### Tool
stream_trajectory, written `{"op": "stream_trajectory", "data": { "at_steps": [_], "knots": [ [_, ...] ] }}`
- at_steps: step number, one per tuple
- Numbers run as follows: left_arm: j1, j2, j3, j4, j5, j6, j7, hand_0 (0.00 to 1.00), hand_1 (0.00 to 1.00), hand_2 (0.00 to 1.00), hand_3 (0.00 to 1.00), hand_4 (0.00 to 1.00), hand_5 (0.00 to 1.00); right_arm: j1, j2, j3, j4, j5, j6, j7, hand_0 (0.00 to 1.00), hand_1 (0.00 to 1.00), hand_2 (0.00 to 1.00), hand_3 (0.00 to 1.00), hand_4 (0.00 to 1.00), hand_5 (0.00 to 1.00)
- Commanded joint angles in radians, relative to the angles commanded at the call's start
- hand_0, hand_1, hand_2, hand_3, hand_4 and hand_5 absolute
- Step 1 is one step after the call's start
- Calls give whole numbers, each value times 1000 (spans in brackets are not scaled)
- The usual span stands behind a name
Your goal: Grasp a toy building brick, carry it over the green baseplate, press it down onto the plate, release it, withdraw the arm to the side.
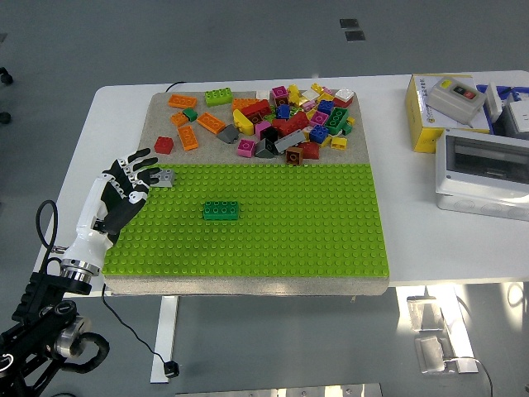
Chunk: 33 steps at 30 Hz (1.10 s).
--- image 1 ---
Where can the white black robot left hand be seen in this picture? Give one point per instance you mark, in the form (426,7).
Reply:
(120,198)

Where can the light grey toy brick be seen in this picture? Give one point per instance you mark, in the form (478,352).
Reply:
(167,178)

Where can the dark green round-hole brick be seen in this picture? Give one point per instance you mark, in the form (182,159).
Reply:
(336,119)

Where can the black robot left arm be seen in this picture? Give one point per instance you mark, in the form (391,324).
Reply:
(41,297)

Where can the red four-stud brick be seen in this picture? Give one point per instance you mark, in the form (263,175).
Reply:
(163,145)

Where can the orange long flat brick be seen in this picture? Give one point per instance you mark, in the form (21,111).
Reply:
(187,137)
(182,101)
(241,103)
(211,123)

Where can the orange small square brick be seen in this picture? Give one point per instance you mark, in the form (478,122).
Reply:
(178,120)

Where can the dark green eight-stud brick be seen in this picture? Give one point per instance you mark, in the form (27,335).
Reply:
(221,211)

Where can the small dark green brick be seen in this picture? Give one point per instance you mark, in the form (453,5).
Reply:
(190,114)
(346,129)

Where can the grey sloped roof brick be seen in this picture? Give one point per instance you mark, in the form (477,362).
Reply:
(228,134)

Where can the lime green eight-stud brick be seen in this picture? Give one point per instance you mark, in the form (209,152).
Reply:
(218,97)

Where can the yellow curved brick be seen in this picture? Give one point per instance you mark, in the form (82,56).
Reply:
(241,121)

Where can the dark grey roof brick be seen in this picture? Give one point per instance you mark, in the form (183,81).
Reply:
(264,149)

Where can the pink tall brick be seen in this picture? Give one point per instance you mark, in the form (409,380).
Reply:
(261,127)

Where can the red long brick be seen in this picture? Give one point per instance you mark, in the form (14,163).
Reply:
(256,108)

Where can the black brick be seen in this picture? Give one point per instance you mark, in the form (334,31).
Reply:
(270,134)

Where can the lime green studded baseplate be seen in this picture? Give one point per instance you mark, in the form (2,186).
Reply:
(289,227)

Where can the grey long sloped brick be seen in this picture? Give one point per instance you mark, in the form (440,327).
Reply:
(287,142)

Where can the white small brick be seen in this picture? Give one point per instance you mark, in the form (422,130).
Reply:
(263,94)

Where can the brown square brick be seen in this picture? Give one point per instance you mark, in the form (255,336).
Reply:
(294,156)

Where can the blue small brick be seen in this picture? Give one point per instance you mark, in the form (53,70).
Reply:
(283,111)

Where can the magenta square brick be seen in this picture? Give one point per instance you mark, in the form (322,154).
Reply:
(279,94)

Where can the red large brick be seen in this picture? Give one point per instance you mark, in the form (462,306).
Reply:
(295,123)

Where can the dark red square brick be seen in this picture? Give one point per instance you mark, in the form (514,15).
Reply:
(311,150)

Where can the yellow stacked brick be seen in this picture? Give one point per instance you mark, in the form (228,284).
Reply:
(294,94)

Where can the blue four-stud brick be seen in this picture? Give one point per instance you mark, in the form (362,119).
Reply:
(318,133)

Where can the magenta round-hole brick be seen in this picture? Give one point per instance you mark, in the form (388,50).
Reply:
(319,118)

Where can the white flat brick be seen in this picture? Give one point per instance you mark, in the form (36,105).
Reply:
(310,96)

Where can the blue shiny brick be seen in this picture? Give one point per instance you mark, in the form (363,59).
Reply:
(325,106)

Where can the yellow hollow brick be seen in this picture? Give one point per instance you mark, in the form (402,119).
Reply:
(339,144)

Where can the yellow small brick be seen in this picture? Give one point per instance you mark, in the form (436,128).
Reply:
(317,87)

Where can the light pink brick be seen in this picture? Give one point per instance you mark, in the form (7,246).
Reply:
(327,91)

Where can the white topped red brick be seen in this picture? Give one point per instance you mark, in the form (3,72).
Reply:
(344,96)

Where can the silver metal plate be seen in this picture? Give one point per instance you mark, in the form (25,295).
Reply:
(281,390)

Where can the dark floor plate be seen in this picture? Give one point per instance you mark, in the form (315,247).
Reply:
(355,36)
(349,23)

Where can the grey-brown mat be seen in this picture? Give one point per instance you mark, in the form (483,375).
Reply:
(206,155)

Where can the white table leg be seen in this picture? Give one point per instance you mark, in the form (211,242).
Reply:
(164,331)
(460,326)

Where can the black chair caster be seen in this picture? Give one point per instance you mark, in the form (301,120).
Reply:
(6,76)
(5,117)

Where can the yellow cardboard box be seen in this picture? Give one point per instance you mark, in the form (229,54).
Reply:
(425,132)

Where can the shiny metal floor box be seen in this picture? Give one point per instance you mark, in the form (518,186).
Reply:
(425,314)
(432,355)

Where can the blue cardboard box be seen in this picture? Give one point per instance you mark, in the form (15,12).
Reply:
(482,89)

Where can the white upright plastic part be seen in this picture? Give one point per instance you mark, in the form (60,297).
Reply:
(494,101)

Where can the white electrical enclosure box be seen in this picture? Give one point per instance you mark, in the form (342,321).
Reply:
(454,198)

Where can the grey push-button switch box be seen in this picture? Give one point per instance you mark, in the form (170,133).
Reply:
(450,99)

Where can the white wall socket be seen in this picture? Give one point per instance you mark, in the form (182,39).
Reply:
(520,116)

